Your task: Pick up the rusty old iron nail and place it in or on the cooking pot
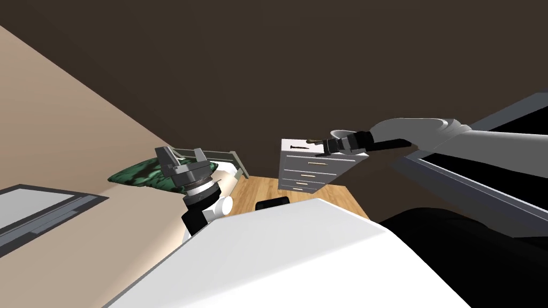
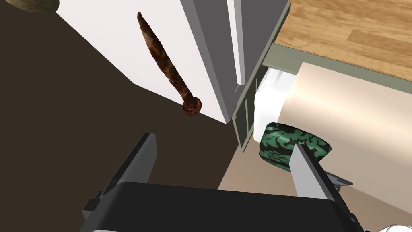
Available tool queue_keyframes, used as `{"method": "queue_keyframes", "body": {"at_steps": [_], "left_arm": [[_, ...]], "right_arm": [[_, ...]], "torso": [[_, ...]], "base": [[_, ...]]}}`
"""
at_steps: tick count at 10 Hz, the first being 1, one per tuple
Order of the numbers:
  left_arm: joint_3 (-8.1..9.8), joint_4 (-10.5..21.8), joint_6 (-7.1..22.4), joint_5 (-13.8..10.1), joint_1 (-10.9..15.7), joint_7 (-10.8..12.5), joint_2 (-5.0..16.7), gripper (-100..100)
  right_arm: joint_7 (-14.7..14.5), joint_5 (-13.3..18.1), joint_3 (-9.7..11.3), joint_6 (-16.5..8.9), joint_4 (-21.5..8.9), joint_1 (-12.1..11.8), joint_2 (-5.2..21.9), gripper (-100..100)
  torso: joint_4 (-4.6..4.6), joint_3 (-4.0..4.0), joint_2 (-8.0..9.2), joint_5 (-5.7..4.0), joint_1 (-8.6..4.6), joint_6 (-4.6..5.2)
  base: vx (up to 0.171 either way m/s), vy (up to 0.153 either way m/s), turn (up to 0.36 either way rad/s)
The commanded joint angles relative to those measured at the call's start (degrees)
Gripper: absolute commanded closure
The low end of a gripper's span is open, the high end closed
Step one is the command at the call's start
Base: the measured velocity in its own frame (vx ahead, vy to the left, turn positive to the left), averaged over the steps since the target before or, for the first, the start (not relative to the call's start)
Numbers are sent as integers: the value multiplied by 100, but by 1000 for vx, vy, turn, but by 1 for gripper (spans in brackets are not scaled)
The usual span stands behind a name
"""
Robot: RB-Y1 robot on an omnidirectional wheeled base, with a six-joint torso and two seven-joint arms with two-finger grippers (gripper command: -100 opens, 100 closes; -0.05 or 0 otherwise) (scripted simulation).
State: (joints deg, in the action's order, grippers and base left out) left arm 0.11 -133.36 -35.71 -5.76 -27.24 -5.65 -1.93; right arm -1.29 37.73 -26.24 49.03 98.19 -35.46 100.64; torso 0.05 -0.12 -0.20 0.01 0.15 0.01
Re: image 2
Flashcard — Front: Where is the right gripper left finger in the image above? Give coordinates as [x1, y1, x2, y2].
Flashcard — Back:
[96, 132, 158, 199]

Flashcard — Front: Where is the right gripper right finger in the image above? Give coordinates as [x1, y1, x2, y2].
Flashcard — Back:
[289, 143, 342, 201]

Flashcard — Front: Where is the green framed bed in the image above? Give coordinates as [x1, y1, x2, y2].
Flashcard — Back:
[231, 0, 412, 216]

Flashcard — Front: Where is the white door leaf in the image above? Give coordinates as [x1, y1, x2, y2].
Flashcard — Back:
[56, 0, 233, 125]

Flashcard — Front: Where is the olive brown round knob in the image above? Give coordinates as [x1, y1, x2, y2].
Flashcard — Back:
[6, 0, 60, 14]

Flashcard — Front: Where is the rusty brown door handle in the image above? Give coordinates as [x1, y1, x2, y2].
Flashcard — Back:
[136, 11, 203, 116]

